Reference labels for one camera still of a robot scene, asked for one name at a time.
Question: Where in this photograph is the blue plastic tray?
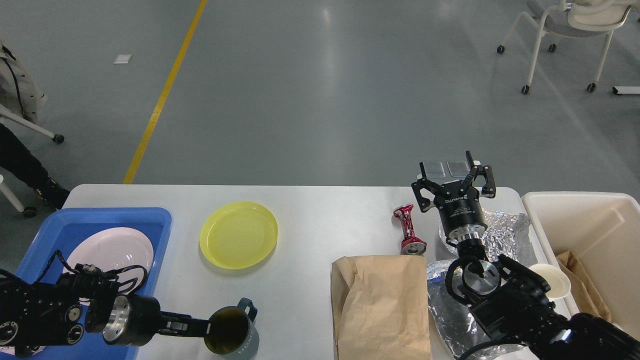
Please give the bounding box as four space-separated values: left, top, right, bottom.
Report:
14 207 172 360

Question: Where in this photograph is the yellow plate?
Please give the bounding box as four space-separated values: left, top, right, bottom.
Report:
198 201 279 271

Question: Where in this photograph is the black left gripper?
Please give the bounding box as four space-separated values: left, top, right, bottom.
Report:
102 294 211 347

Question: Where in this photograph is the crumpled aluminium foil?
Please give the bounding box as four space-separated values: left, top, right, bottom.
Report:
427 209 538 359

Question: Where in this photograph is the crushed red can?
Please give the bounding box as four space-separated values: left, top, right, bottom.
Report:
392 203 427 256

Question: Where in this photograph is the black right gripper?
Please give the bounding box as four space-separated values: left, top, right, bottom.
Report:
412 150 497 240

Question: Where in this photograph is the white bar on floor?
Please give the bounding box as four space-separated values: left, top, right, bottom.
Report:
612 85 640 96

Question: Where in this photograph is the teal mug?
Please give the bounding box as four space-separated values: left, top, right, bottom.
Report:
204 297 259 360

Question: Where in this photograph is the pink mug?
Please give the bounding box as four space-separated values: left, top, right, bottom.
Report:
0 345 24 359

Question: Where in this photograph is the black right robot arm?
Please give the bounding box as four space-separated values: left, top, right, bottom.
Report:
411 151 640 360

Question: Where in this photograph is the white chair leg with caster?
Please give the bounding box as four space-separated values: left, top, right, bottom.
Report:
0 105 66 144

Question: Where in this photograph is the brown paper in bin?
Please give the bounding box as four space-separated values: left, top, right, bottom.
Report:
555 250 611 322

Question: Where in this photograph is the white office chair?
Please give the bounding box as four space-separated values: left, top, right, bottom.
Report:
496 0 639 95

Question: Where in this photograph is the brown paper bag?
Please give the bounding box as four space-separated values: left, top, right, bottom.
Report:
330 255 432 360

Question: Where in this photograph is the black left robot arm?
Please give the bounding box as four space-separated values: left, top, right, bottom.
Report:
0 250 214 358

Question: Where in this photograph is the white paper cup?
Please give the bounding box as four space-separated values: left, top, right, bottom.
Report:
528 263 571 301

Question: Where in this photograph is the person in beige coat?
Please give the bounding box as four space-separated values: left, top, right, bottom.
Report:
0 43 70 210

